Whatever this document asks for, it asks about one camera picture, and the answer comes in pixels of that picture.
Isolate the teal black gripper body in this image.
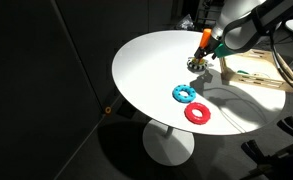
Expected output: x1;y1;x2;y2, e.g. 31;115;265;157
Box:
202;36;234;59

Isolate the yellow green ring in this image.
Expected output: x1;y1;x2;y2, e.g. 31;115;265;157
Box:
191;57;207;66

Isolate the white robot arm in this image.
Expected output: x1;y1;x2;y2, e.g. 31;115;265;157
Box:
194;0;293;59

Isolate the white round table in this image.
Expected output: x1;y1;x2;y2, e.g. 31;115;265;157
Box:
112;30;286;166

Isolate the wooden tray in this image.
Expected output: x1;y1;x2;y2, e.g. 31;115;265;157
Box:
220;49;293;92

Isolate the black clamp equipment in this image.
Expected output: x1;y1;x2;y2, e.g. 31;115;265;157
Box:
240;116;293;180

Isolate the orange ring toss peg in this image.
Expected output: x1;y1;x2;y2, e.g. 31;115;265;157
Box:
199;28;212;48

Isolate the blue studded ring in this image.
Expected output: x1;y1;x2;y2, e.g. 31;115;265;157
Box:
171;83;197;104

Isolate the white ring in tray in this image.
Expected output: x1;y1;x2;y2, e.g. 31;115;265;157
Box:
252;71;271;80

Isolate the red ring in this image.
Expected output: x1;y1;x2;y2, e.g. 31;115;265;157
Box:
183;101;212;126

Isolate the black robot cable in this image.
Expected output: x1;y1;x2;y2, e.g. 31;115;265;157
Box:
269;29;293;91

